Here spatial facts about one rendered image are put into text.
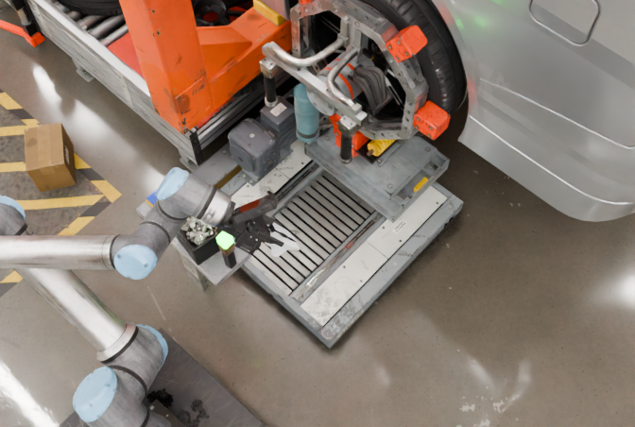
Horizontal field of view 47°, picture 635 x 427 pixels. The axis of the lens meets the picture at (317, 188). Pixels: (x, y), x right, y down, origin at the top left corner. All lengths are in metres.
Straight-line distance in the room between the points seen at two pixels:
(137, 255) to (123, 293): 1.31
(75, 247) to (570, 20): 1.31
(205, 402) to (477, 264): 1.24
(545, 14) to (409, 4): 0.49
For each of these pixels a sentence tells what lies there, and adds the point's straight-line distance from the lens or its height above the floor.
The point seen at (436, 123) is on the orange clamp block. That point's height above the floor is 0.88.
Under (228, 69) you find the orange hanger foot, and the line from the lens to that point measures 2.72.
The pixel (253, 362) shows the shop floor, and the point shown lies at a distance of 2.89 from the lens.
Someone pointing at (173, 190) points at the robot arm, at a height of 1.23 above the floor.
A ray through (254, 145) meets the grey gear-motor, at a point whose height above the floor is 0.41.
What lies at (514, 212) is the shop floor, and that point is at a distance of 3.23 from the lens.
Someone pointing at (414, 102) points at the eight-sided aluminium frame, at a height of 0.94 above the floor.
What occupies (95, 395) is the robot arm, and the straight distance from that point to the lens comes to 2.25.
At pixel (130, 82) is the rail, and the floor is 0.37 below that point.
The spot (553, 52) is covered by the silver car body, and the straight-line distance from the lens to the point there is 1.96.
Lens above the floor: 2.74
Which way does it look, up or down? 59 degrees down
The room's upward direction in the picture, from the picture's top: 1 degrees counter-clockwise
